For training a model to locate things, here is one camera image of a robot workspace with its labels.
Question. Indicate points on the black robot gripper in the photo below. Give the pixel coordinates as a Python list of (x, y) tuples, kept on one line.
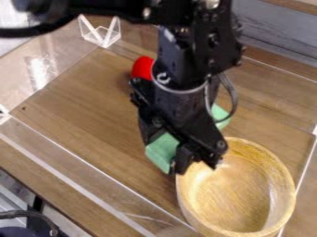
[(187, 116)]

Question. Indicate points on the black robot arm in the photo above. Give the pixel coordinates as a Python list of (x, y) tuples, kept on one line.
[(198, 39)]

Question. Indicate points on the brown wooden bowl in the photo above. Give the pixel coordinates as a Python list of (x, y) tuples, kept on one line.
[(241, 199)]

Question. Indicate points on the black device lower left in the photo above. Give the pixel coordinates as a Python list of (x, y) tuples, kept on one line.
[(35, 228)]

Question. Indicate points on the clear acrylic front wall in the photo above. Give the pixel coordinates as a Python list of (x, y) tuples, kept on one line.
[(99, 204)]

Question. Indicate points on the green rectangular block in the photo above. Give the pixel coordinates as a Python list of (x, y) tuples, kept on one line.
[(158, 151)]

